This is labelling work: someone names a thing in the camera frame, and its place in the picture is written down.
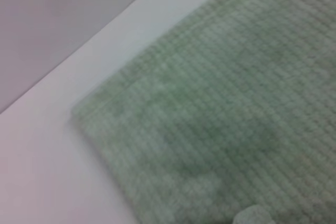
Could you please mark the pale green ribbed towel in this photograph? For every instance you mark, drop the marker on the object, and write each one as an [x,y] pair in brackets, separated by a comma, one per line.
[223,108]

